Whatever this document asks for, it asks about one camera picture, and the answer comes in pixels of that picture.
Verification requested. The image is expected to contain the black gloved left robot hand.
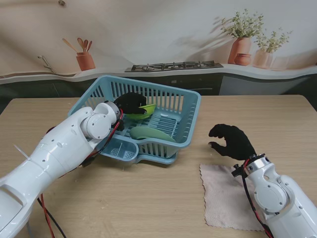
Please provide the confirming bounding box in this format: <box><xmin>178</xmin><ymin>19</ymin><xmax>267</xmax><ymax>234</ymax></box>
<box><xmin>113</xmin><ymin>92</ymin><xmax>152</xmax><ymax>115</ymax></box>

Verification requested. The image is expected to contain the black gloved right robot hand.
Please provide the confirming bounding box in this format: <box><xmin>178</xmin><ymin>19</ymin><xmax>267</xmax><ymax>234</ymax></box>
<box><xmin>209</xmin><ymin>123</ymin><xmax>257</xmax><ymax>162</ymax></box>

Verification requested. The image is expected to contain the lime green bowl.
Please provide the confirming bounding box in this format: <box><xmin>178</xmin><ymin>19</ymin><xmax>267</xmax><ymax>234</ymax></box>
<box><xmin>126</xmin><ymin>103</ymin><xmax>157</xmax><ymax>121</ymax></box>

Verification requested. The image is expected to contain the pale green plate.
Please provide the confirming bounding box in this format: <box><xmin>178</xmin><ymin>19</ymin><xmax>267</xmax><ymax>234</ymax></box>
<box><xmin>130</xmin><ymin>126</ymin><xmax>177</xmax><ymax>143</ymax></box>

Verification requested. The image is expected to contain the beige wiping cloth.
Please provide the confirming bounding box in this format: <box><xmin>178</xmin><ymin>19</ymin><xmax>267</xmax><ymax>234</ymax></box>
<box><xmin>199</xmin><ymin>163</ymin><xmax>265</xmax><ymax>231</ymax></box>

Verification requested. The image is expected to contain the blue plastic dish rack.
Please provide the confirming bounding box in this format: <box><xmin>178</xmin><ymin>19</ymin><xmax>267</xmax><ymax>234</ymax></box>
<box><xmin>67</xmin><ymin>75</ymin><xmax>202</xmax><ymax>161</ymax></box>

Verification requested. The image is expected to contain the printed kitchen backdrop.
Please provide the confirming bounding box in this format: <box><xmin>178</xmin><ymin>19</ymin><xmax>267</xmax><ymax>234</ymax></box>
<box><xmin>0</xmin><ymin>0</ymin><xmax>317</xmax><ymax>115</ymax></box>

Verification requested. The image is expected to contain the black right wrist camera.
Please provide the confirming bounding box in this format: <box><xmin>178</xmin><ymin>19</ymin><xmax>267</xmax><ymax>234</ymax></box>
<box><xmin>231</xmin><ymin>163</ymin><xmax>246</xmax><ymax>178</ymax></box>

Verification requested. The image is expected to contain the red black left arm cable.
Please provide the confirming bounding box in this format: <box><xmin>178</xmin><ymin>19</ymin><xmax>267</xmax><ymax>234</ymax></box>
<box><xmin>37</xmin><ymin>109</ymin><xmax>124</xmax><ymax>238</ymax></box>

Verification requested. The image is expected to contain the red black arm cable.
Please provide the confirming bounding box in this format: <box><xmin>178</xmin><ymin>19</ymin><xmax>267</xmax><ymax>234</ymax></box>
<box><xmin>37</xmin><ymin>109</ymin><xmax>124</xmax><ymax>238</ymax></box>
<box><xmin>241</xmin><ymin>160</ymin><xmax>274</xmax><ymax>238</ymax></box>

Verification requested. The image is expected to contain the red black right arm cable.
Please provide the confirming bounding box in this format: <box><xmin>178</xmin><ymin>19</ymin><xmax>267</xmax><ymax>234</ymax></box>
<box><xmin>241</xmin><ymin>160</ymin><xmax>274</xmax><ymax>238</ymax></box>

